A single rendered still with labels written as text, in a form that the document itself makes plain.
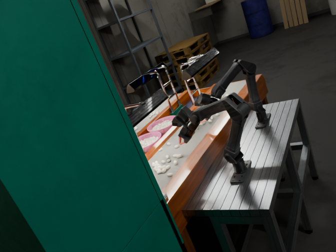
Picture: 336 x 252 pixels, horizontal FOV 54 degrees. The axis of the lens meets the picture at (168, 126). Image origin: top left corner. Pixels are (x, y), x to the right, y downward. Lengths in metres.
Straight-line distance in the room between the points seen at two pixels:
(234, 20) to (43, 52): 9.22
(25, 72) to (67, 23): 0.25
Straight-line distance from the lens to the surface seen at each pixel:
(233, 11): 10.12
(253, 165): 1.80
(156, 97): 2.08
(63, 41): 1.18
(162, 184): 1.79
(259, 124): 2.22
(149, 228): 1.40
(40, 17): 1.16
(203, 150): 1.91
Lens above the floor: 1.57
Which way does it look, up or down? 19 degrees down
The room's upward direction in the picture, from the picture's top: 22 degrees counter-clockwise
